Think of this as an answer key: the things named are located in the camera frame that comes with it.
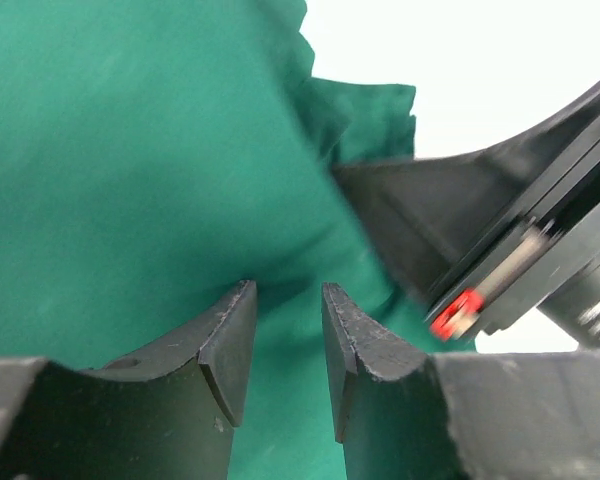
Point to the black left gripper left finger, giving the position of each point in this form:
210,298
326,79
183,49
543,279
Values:
167,410

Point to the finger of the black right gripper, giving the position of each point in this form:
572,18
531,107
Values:
430,220

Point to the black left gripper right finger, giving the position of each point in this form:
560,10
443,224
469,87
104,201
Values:
401,413

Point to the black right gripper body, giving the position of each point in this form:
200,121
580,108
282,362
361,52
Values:
553,266

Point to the green surgical drape cloth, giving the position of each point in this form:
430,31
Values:
153,154

